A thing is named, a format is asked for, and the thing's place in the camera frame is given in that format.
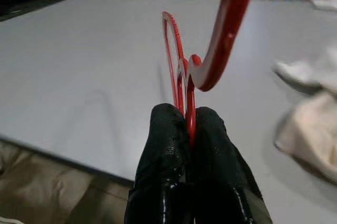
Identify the plain white shirt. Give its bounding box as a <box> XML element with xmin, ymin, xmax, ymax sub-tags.
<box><xmin>272</xmin><ymin>46</ymin><xmax>337</xmax><ymax>95</ymax></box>

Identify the beige denim jacket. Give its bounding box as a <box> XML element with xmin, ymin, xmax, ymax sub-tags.
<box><xmin>273</xmin><ymin>91</ymin><xmax>337</xmax><ymax>182</ymax></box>

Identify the red plastic hanger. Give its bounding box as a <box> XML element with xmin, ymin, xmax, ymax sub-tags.
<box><xmin>161</xmin><ymin>0</ymin><xmax>263</xmax><ymax>148</ymax></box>

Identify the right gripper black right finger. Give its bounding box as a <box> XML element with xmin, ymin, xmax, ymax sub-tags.
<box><xmin>188</xmin><ymin>106</ymin><xmax>273</xmax><ymax>224</ymax></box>

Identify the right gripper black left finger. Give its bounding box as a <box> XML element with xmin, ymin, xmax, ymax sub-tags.
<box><xmin>128</xmin><ymin>103</ymin><xmax>191</xmax><ymax>224</ymax></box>

